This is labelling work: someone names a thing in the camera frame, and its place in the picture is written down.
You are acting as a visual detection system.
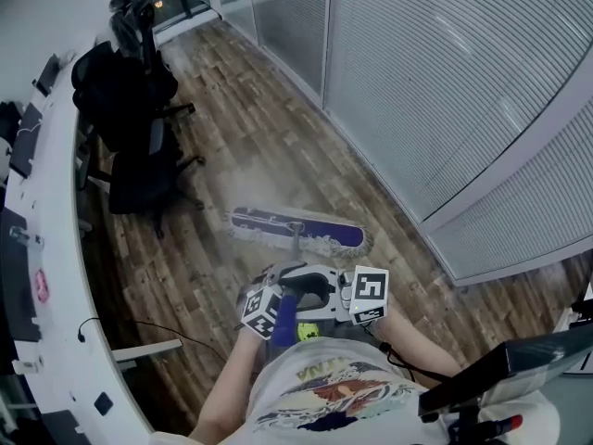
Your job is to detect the plastic-covered office chair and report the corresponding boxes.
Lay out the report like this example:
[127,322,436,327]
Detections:
[108,0,180,106]

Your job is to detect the clear plastic bottle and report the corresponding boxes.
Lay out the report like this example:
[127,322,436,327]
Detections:
[8,224,45,249]

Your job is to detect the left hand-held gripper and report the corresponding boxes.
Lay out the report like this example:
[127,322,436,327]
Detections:
[236,260,308,341]

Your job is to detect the black earphone cable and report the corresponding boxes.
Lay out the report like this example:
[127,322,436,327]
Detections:
[76,316,101,345]

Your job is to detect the black desk mat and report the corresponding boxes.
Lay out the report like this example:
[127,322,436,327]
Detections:
[0,209,43,342]

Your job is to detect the black office chair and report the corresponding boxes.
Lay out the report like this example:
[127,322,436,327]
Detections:
[76,118,206,239]
[71,39,196,152]

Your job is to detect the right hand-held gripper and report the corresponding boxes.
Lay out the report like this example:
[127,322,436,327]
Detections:
[277,264,390,326]

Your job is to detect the small pink item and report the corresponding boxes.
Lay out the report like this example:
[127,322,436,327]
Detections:
[34,269,50,303]

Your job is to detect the white printed t-shirt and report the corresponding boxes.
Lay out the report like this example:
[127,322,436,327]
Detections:
[152,336,561,445]

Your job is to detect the blue mop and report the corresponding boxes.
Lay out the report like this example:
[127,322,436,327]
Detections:
[221,206,376,350]

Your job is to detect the person's left forearm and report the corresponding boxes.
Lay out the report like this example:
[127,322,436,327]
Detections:
[189,329,268,442]

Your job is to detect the dark wooden railing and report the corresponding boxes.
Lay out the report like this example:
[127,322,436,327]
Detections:
[569,283,593,331]

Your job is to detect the wide white venetian blind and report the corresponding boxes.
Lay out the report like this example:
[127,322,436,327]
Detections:
[323,0,593,224]

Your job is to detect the frosted glass wall panel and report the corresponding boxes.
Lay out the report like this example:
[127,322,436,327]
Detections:
[210,0,333,108]

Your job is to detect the person's right forearm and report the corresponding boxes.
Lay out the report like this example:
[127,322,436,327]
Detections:
[377,311,464,379]

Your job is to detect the dark camouflage trousers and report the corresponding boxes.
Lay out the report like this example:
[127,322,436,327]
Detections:
[319,318,385,350]

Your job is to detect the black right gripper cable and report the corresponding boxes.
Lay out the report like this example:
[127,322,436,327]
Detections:
[377,340,446,384]

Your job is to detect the narrow white venetian blind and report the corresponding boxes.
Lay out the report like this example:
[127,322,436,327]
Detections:
[425,104,593,285]

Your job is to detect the black desk monitor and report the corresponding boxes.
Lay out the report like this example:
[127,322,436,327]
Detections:
[8,102,43,178]
[36,53,61,96]

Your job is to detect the long white desk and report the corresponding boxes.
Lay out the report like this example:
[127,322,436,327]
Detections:
[0,39,184,445]

